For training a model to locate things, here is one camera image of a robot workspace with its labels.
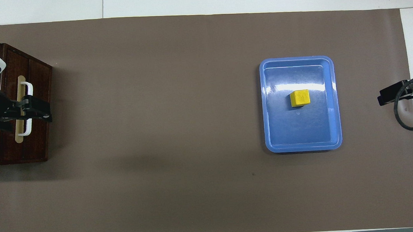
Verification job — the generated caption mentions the wooden drawer with white handle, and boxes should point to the wooden drawer with white handle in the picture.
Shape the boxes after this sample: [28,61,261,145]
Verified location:
[4,44,57,163]

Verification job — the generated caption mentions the yellow foam block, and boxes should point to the yellow foam block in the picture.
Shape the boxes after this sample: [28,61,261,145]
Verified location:
[289,89,311,108]

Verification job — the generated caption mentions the blue plastic tray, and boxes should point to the blue plastic tray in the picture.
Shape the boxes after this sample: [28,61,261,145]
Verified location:
[259,55,343,154]

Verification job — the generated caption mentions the brown table mat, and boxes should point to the brown table mat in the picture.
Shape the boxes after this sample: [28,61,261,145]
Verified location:
[0,5,413,232]

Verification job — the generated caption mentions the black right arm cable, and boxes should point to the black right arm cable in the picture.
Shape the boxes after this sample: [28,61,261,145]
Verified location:
[392,79,413,132]

